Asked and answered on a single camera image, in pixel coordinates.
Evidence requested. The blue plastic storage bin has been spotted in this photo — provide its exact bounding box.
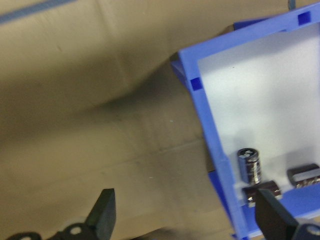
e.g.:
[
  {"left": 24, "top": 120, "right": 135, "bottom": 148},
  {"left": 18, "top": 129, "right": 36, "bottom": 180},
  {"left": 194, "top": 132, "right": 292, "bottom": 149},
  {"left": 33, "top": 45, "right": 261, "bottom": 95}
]
[{"left": 170, "top": 2, "right": 320, "bottom": 240}]

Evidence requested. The black cylindrical capacitor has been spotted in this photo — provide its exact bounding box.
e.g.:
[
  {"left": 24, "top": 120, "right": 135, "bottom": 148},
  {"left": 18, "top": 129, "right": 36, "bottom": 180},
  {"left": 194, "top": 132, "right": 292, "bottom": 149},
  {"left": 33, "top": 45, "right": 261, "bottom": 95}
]
[
  {"left": 236, "top": 147, "right": 262, "bottom": 185},
  {"left": 286, "top": 163, "right": 320, "bottom": 189},
  {"left": 242, "top": 180, "right": 284, "bottom": 208}
]

